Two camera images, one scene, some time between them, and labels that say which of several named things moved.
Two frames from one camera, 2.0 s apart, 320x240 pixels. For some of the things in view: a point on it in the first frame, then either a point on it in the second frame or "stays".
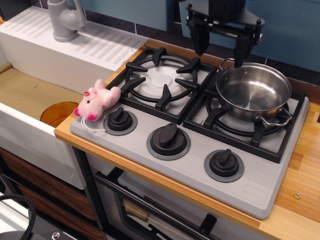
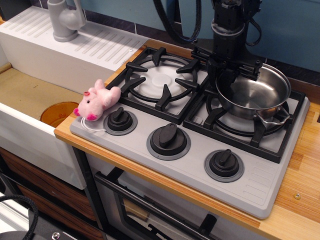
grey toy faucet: (67, 16) stays
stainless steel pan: (257, 91) stays
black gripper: (228, 16) -> (231, 54)
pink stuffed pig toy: (92, 104) stays
